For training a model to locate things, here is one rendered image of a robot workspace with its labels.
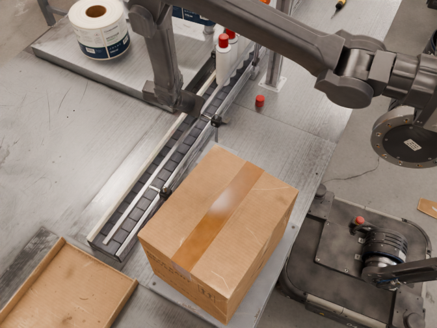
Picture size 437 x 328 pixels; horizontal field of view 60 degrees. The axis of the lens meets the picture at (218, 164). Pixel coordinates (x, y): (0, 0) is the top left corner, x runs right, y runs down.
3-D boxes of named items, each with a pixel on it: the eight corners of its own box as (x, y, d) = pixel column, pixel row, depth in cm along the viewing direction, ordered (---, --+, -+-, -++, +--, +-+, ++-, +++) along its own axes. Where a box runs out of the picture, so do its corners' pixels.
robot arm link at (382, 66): (397, 85, 60) (406, 56, 61) (333, 68, 62) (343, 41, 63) (380, 110, 68) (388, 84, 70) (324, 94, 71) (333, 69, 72)
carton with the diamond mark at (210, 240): (216, 194, 119) (215, 142, 96) (283, 235, 111) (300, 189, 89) (153, 274, 105) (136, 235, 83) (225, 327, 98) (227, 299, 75)
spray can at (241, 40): (233, 59, 149) (235, 12, 132) (245, 63, 147) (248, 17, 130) (227, 67, 146) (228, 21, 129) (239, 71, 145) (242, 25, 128)
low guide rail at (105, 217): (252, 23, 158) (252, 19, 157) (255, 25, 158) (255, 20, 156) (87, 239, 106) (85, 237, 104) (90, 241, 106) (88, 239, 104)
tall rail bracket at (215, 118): (203, 135, 134) (202, 103, 121) (222, 142, 132) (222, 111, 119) (199, 141, 133) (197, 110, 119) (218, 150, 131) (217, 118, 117)
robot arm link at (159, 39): (151, 19, 64) (176, -32, 67) (120, 7, 64) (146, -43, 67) (172, 110, 106) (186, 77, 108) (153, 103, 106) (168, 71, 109)
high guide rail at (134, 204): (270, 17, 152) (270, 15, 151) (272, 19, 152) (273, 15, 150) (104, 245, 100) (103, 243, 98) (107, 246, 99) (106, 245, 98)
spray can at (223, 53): (218, 75, 144) (218, 29, 126) (231, 79, 143) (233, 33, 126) (214, 85, 141) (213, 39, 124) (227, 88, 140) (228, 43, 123)
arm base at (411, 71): (421, 129, 64) (458, 77, 54) (372, 116, 66) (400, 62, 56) (425, 95, 69) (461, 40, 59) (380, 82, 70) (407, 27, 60)
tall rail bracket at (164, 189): (157, 202, 120) (149, 174, 106) (177, 211, 118) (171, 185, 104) (151, 210, 118) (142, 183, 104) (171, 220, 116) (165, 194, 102)
